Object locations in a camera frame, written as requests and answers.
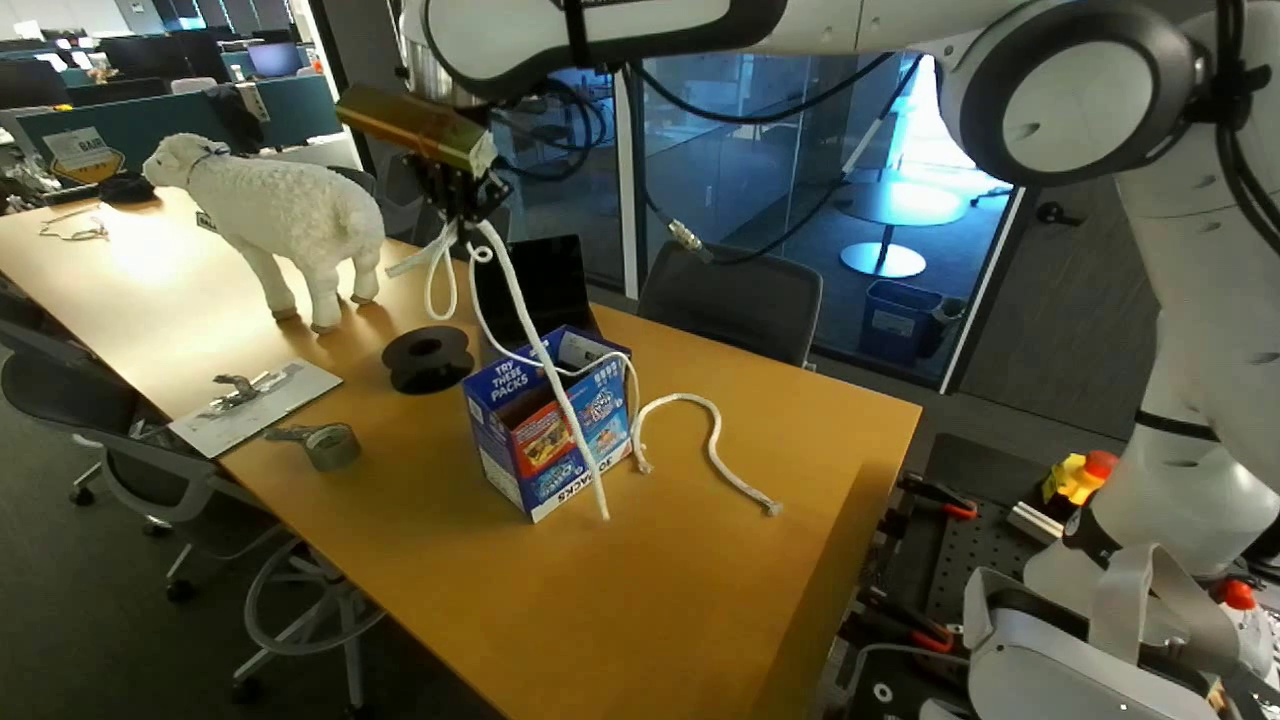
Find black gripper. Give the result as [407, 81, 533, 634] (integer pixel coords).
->
[418, 157, 517, 268]

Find white braided rope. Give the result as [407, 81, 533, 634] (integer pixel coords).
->
[418, 215, 616, 524]
[626, 390, 782, 519]

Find blue cardboard snack box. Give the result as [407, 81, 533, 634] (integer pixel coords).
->
[459, 325, 636, 527]

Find small grey terminal box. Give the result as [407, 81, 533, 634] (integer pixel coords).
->
[1003, 495, 1073, 545]

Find black open laptop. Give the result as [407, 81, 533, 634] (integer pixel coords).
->
[472, 234, 600, 355]

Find black tape roll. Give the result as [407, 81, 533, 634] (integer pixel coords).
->
[378, 325, 478, 398]

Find white toy sheep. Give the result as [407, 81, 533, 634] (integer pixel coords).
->
[138, 127, 391, 334]

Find dark office chair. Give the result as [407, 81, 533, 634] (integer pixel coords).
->
[641, 241, 828, 374]
[0, 315, 233, 604]

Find black computer monitor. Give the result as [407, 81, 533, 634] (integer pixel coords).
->
[244, 35, 311, 81]
[100, 31, 233, 83]

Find clipboard with white paper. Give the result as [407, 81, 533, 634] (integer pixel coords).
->
[169, 360, 342, 464]

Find blue cubicle partition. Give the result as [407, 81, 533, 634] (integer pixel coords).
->
[14, 73, 342, 173]

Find small black object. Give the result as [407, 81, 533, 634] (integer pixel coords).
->
[97, 170, 158, 208]

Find paper sign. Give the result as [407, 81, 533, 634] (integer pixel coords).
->
[45, 123, 126, 185]

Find round white table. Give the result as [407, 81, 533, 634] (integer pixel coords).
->
[836, 185, 964, 286]

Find blue storage bin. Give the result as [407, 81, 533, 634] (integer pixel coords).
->
[855, 279, 967, 364]

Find black breadboard mounting table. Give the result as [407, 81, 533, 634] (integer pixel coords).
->
[825, 431, 1280, 720]

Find yellow red emergency stop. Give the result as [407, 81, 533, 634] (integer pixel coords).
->
[1039, 450, 1120, 511]

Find red capped white bottle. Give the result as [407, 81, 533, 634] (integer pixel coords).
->
[1217, 576, 1280, 672]

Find chair base with foot ring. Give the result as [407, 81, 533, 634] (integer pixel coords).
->
[229, 534, 391, 712]

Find red handled clamp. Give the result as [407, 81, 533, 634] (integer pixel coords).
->
[897, 476, 985, 527]
[852, 604, 971, 659]

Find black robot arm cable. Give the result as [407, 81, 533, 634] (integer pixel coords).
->
[562, 0, 1280, 272]

